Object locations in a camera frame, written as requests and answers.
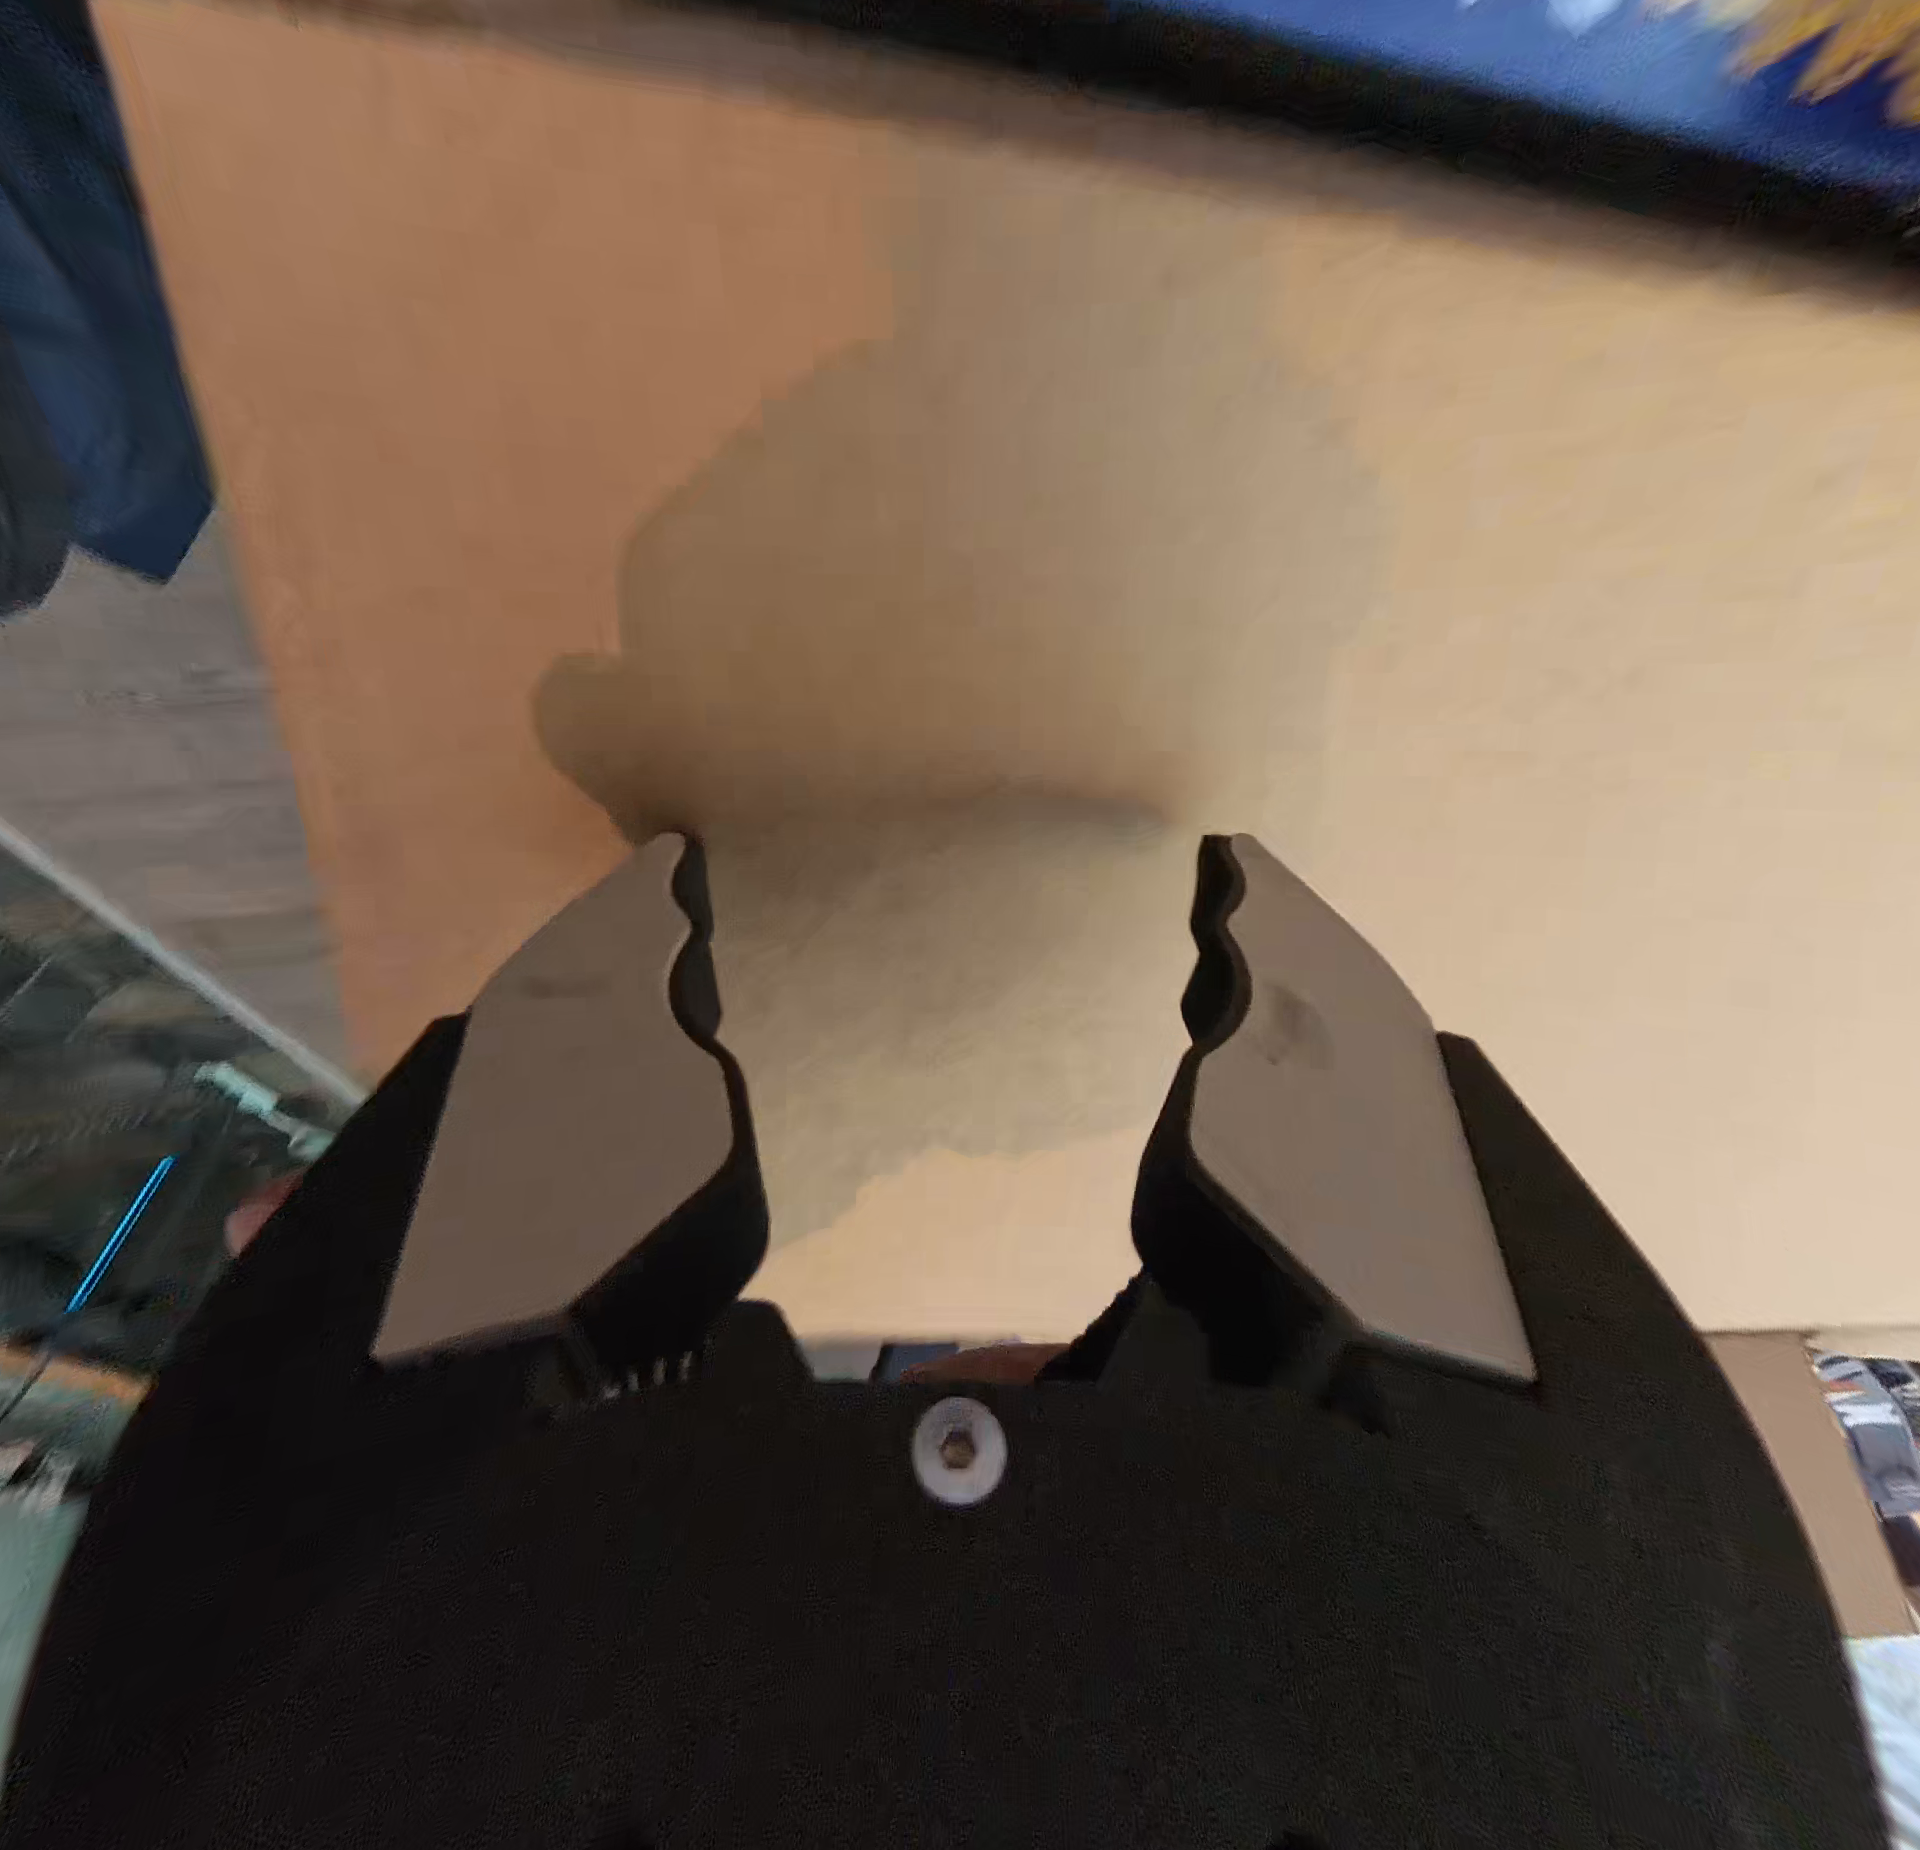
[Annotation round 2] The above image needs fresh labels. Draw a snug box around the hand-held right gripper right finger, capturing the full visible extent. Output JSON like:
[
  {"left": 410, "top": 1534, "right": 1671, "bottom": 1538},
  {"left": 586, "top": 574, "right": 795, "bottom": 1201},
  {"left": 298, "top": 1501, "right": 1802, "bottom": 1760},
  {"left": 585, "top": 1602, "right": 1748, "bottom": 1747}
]
[{"left": 1129, "top": 830, "right": 1543, "bottom": 1436}]

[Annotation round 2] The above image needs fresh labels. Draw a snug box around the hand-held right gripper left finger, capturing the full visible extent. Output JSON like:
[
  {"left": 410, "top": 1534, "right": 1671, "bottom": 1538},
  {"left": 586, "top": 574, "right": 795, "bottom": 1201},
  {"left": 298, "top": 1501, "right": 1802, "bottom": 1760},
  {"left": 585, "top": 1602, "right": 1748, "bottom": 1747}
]
[{"left": 371, "top": 830, "right": 772, "bottom": 1410}]

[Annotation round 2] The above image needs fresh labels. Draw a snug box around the large brown cardboard box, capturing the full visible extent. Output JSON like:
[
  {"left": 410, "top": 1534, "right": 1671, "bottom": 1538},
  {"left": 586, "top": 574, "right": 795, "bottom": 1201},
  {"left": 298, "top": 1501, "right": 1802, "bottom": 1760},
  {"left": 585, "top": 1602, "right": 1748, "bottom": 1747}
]
[{"left": 83, "top": 0, "right": 1920, "bottom": 1642}]

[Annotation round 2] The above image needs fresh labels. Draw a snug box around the dark blue cloth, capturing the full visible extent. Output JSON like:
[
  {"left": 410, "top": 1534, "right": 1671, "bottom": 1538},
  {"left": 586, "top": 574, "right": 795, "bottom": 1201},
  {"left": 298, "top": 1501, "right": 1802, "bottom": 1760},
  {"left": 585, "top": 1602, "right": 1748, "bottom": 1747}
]
[{"left": 0, "top": 0, "right": 223, "bottom": 621}]

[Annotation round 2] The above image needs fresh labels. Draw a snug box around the blue robot kit box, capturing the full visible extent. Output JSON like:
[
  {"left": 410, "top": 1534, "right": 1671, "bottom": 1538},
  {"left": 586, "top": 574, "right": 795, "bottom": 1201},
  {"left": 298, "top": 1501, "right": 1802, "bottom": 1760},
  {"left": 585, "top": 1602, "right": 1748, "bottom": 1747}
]
[{"left": 936, "top": 0, "right": 1920, "bottom": 239}]

